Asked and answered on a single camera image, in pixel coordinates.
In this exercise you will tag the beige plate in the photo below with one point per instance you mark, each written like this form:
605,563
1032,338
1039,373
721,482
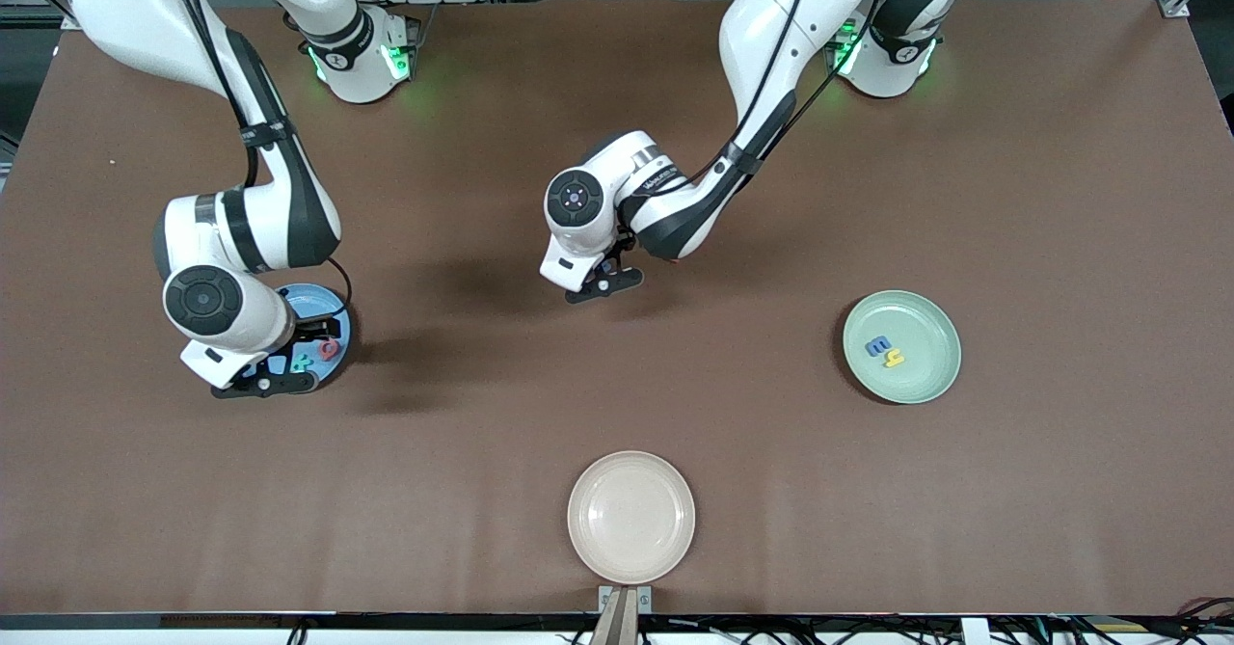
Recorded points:
631,518

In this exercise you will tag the green plate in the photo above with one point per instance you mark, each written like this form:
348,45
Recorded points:
921,380

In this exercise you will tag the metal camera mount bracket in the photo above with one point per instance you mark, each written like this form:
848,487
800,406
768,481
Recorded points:
625,599

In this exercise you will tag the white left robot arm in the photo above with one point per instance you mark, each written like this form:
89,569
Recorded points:
771,38

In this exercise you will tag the pink foam letter Q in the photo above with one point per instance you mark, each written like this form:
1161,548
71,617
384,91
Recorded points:
331,348

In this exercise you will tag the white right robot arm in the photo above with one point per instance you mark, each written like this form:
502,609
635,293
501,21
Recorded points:
231,230

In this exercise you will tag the teal foam letter R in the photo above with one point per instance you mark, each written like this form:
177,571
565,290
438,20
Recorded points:
301,362

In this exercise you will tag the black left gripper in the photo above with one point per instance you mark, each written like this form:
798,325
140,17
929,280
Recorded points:
611,261

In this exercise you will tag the dark blue foam letter e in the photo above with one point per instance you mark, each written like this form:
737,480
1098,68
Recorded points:
878,345

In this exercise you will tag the blue plate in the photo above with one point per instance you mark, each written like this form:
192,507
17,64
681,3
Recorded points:
304,303

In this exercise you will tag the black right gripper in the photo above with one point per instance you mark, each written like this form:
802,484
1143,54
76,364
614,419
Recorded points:
310,329

